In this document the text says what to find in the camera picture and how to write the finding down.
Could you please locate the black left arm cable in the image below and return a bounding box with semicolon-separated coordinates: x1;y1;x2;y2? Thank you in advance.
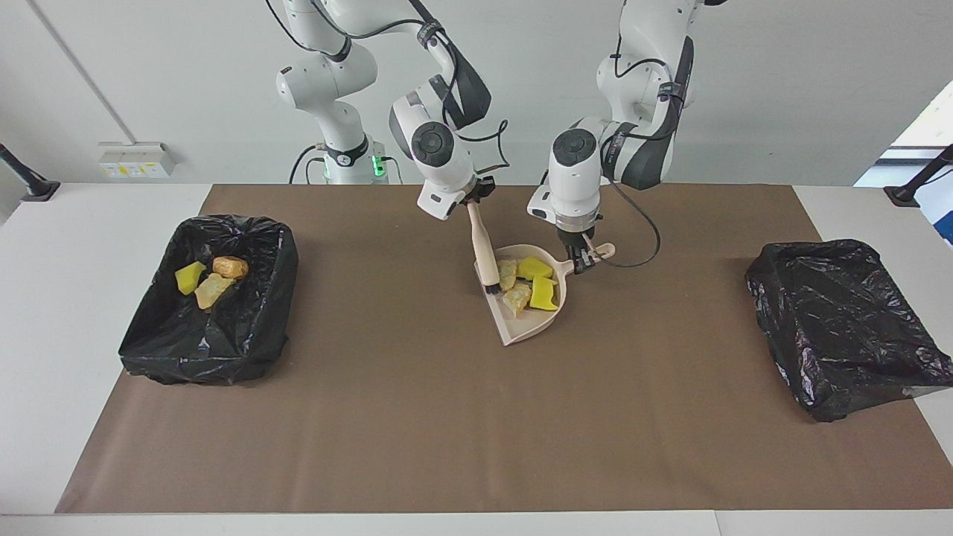
605;30;689;269

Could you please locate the wide tan fried chip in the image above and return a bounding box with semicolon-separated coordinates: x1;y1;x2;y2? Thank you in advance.
503;283;533;319

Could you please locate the black base cable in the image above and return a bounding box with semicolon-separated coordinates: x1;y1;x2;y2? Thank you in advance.
289;144;328;185

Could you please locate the thin white wall conduit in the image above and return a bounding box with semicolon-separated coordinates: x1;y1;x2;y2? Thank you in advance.
27;0;137;144

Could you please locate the beige plastic dustpan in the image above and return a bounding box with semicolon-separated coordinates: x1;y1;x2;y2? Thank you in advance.
474;242;617;347

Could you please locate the plain yellow sponge piece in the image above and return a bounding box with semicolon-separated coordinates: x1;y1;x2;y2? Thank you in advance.
530;275;559;312

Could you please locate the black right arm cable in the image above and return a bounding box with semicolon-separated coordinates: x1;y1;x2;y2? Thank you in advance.
264;0;512;177

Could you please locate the striped croissant bread piece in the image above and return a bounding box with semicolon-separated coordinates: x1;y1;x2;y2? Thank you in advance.
194;273;236;310

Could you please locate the brown table mat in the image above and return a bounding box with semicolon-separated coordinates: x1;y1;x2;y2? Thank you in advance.
56;184;953;514

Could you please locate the white wall socket box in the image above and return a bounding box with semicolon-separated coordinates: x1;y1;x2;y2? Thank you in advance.
98;141;178;179

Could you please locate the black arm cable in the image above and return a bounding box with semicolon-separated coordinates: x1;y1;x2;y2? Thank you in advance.
264;0;512;177
605;30;689;269

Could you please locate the beige handled black bristle brush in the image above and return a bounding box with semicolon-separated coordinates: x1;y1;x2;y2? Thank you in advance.
466;201;501;297

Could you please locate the black camera stand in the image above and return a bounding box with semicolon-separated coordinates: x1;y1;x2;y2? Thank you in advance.
884;145;953;208
0;143;60;202

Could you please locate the small yellow sponge piece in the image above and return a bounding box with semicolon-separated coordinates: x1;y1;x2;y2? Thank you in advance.
175;261;208;296

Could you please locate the black-lined trash bin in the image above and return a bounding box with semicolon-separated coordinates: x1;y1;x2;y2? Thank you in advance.
119;214;300;386
745;238;953;424

